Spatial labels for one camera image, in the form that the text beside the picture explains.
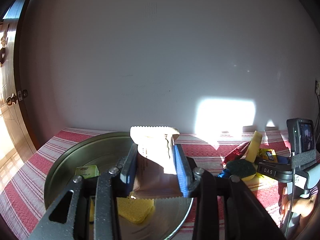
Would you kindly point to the green tissue pack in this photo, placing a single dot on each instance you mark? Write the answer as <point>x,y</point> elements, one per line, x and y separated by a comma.
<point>86,172</point>

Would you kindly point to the round metal basin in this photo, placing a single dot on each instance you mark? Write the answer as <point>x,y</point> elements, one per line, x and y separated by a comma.
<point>104,151</point>

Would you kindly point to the yellow snack packet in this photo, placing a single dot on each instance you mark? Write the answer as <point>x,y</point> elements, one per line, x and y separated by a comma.
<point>266,155</point>

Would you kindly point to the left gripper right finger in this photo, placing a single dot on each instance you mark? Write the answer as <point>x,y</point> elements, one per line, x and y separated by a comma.
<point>190,185</point>

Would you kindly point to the brass door knob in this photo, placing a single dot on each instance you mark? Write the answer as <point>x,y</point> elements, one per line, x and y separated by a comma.
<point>11,99</point>

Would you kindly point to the beige paper packet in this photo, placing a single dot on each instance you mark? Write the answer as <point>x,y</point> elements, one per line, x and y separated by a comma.
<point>156,175</point>

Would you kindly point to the wooden door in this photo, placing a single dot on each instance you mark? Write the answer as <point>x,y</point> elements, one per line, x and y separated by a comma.
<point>17,135</point>

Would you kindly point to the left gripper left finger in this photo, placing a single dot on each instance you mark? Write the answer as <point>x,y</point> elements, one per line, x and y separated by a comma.
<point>117,182</point>

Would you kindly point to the red white striped cloth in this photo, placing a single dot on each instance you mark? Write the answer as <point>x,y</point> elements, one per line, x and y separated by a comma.
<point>22,202</point>

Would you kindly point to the yellow sponge piece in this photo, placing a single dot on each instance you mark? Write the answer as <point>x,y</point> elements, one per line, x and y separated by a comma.
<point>91,211</point>
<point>134,210</point>

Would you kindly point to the red foil snack packet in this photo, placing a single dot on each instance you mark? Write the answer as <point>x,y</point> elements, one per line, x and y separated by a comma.
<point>237,153</point>

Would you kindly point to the person right hand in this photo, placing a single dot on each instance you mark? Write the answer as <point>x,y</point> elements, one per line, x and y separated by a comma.
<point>302,206</point>

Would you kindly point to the blue cloth bundle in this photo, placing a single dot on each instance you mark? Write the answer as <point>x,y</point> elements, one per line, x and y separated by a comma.
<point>225,173</point>

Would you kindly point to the green topped scouring sponge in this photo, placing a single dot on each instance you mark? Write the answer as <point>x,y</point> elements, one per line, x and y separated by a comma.
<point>242,168</point>

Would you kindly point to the wall power socket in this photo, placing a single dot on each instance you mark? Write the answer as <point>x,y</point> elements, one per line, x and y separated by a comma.
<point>317,87</point>

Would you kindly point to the yellow green scouring sponge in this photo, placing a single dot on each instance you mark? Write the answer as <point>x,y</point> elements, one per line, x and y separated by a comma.
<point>253,147</point>

